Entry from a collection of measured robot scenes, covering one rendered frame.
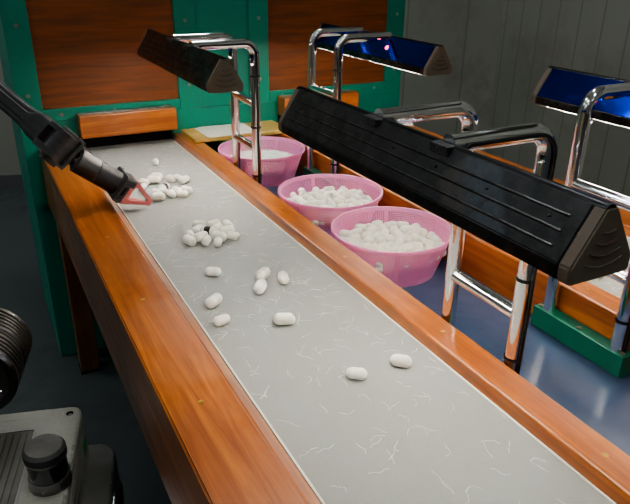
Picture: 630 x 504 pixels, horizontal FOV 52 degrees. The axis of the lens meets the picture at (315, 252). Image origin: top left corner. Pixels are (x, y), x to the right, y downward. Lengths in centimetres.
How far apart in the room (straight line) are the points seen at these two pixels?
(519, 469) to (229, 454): 35
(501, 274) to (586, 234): 77
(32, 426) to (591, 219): 110
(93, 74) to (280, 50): 63
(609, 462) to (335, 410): 34
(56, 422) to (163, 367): 46
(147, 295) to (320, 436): 45
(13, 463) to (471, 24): 382
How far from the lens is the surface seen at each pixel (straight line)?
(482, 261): 142
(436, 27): 441
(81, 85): 216
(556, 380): 116
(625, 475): 87
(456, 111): 95
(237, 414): 87
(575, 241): 62
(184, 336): 104
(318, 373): 98
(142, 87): 220
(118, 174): 158
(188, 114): 224
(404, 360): 99
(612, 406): 113
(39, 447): 122
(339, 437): 87
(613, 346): 119
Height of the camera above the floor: 131
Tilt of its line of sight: 25 degrees down
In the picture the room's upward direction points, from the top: 1 degrees clockwise
